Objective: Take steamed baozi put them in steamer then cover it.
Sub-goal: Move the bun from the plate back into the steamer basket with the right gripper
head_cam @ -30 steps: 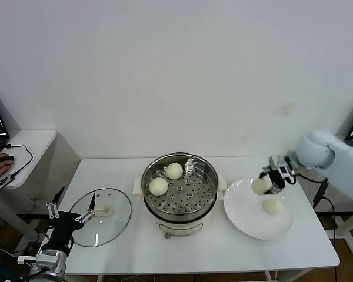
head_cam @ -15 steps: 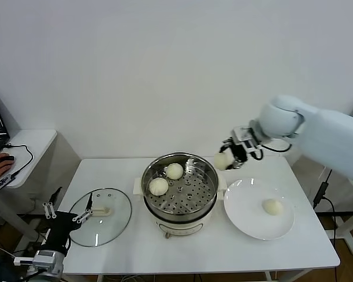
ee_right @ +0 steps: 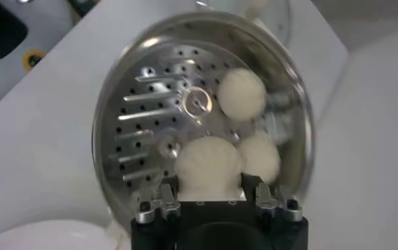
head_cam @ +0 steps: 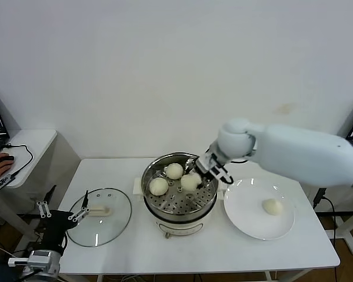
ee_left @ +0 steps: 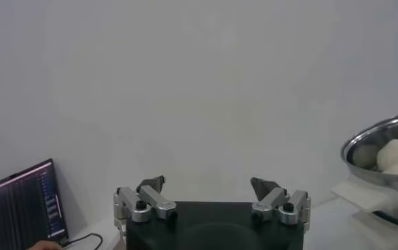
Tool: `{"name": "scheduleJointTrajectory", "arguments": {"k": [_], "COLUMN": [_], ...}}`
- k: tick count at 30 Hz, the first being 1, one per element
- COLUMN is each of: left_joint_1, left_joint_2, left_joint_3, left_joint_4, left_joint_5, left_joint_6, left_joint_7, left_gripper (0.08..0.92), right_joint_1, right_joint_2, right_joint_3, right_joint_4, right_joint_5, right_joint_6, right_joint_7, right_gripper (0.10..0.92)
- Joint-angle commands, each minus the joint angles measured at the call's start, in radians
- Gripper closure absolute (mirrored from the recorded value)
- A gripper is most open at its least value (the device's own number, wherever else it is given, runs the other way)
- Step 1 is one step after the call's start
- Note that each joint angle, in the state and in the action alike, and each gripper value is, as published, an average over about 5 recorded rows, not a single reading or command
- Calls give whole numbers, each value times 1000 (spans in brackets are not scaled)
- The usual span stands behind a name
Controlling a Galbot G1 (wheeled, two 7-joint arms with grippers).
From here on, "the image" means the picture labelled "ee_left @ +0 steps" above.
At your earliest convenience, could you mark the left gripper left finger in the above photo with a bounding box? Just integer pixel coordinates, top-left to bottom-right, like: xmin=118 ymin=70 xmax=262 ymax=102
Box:
xmin=113 ymin=175 xmax=179 ymax=235

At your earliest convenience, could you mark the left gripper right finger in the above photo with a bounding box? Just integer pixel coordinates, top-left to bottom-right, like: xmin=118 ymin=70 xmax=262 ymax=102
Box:
xmin=249 ymin=176 xmax=312 ymax=234

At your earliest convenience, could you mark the stainless steel steamer basket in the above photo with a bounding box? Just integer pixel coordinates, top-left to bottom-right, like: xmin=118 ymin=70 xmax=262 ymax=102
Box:
xmin=340 ymin=109 xmax=398 ymax=232

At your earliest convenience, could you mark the person's bare hand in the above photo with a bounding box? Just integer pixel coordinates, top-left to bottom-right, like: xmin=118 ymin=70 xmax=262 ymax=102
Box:
xmin=25 ymin=240 xmax=63 ymax=250

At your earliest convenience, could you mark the black laptop with dark screen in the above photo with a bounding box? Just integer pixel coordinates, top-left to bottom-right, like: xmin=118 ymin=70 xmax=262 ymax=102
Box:
xmin=0 ymin=158 xmax=69 ymax=250

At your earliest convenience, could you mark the thin black mouse cable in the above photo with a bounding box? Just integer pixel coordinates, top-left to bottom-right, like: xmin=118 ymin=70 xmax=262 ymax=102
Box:
xmin=61 ymin=232 xmax=104 ymax=250

